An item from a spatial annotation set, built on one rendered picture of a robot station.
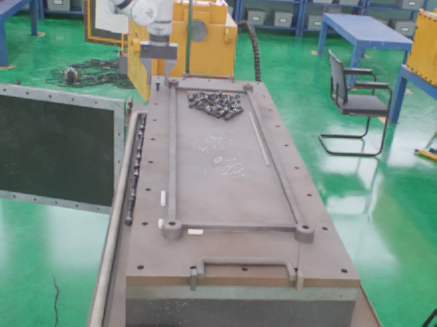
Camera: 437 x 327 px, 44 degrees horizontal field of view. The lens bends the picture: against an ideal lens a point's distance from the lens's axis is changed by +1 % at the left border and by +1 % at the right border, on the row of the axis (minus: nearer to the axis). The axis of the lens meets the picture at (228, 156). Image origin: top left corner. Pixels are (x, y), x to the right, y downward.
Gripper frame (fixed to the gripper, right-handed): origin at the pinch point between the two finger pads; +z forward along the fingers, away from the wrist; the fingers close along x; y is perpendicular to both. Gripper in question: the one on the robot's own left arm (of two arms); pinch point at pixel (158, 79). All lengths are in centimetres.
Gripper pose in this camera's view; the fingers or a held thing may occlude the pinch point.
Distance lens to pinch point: 200.4
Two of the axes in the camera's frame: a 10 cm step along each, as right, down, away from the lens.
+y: 0.9, 4.3, -9.0
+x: 9.9, 0.4, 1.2
